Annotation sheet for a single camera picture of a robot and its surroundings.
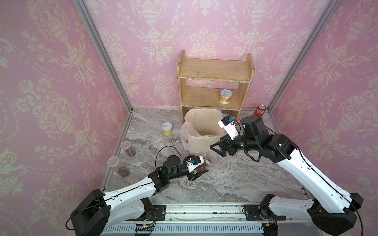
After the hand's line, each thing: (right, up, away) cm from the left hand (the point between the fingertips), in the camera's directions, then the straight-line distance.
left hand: (204, 165), depth 74 cm
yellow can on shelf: (+15, +38, +18) cm, 44 cm away
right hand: (+5, +12, -9) cm, 16 cm away
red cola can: (+43, +30, +33) cm, 62 cm away
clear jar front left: (-48, -6, +11) cm, 49 cm away
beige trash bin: (+2, +18, +23) cm, 29 cm away
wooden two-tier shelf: (+5, +39, +27) cm, 47 cm away
